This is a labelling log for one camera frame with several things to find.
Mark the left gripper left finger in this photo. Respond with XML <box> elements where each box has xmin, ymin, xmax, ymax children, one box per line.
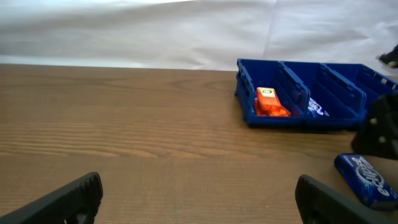
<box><xmin>0</xmin><ymin>171</ymin><xmax>104</xmax><ymax>224</ymax></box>

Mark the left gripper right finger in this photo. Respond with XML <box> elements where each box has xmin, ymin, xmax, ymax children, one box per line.
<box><xmin>294</xmin><ymin>174</ymin><xmax>398</xmax><ymax>224</ymax></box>

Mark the blue tray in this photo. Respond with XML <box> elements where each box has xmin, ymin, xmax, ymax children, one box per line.
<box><xmin>234</xmin><ymin>58</ymin><xmax>398</xmax><ymax>130</ymax></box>

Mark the blue candy pack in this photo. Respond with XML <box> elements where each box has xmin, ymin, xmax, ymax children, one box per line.
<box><xmin>333</xmin><ymin>153</ymin><xmax>398</xmax><ymax>212</ymax></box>
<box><xmin>307</xmin><ymin>97</ymin><xmax>330</xmax><ymax>118</ymax></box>

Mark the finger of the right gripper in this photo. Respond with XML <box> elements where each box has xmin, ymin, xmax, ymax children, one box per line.
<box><xmin>351</xmin><ymin>91</ymin><xmax>398</xmax><ymax>161</ymax></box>

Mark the orange candy box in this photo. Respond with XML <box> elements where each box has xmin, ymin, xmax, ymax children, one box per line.
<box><xmin>254</xmin><ymin>98</ymin><xmax>292</xmax><ymax>118</ymax></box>
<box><xmin>256</xmin><ymin>86</ymin><xmax>283</xmax><ymax>113</ymax></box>

